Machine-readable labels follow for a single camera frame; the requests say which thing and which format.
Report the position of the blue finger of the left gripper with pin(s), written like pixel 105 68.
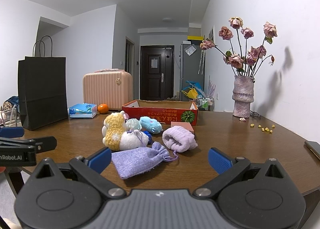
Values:
pixel 11 132

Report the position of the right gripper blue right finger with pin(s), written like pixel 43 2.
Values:
pixel 224 164

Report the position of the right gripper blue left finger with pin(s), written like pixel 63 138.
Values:
pixel 95 163

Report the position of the yellow white alpaca plush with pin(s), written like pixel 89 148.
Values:
pixel 117 138

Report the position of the purple linen drawstring pouch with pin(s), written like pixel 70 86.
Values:
pixel 129 163

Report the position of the pink beige sponge block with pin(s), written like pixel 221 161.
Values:
pixel 185 125

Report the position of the lilac fuzzy cloth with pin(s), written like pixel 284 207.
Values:
pixel 179 139

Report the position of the light blue furry plush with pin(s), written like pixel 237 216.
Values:
pixel 151 125

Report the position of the clear plastic bag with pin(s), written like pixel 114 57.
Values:
pixel 133 124

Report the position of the glass cup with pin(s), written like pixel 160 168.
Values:
pixel 9 117

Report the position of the orange fruit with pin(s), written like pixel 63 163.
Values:
pixel 103 109

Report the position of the black paper bag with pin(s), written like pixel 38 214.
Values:
pixel 42 91

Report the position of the yellow crumbs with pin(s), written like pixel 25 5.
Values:
pixel 263 129

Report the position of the black eyeglasses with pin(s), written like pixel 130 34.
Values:
pixel 254 114

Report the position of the purple ceramic vase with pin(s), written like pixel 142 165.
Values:
pixel 243 96

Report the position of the red cardboard pumpkin box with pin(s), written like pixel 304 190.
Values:
pixel 164 112

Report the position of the pink ribbed suitcase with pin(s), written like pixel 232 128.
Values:
pixel 113 87

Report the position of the black phone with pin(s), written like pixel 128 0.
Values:
pixel 314 147

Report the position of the dried pink roses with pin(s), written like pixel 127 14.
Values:
pixel 244 60

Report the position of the grey refrigerator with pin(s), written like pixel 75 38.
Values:
pixel 191 67

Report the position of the dark front door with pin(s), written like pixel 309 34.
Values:
pixel 156 72

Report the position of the yellow box on refrigerator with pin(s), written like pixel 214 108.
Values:
pixel 196 38

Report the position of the wire trolley with bottles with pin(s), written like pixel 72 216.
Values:
pixel 205 104

